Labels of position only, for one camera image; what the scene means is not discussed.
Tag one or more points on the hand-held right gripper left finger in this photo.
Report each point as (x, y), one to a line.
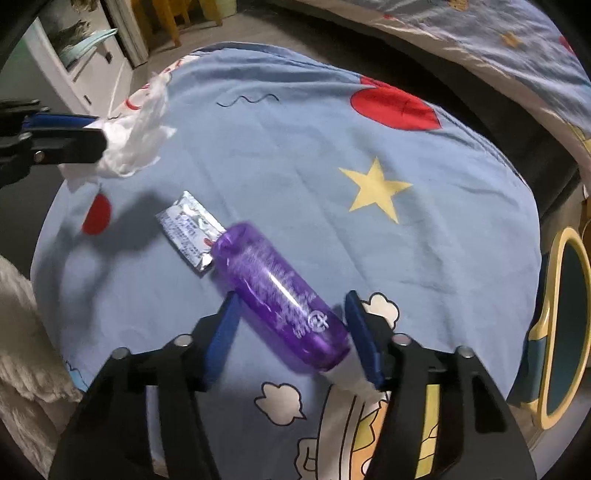
(221, 334)

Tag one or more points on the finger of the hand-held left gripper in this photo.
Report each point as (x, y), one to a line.
(60, 122)
(64, 146)

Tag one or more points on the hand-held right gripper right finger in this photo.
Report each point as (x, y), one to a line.
(364, 341)

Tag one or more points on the purple transparent plastic bottle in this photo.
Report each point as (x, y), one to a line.
(277, 295)

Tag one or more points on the yellow rimmed blue waste bin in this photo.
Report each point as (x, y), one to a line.
(565, 323)

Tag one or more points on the white cabinet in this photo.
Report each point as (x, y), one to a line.
(92, 78)

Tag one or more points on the mint green plastic item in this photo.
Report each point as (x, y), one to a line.
(87, 44)

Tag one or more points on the silver foil wrapper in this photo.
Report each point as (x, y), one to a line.
(189, 230)

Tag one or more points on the wooden stool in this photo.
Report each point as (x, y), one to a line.
(166, 18)

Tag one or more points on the blue cartoon printed cloth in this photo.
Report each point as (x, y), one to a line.
(300, 161)

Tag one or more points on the white fluffy cloth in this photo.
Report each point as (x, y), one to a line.
(27, 350)

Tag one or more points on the pale green bin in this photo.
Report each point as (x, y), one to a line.
(221, 9)

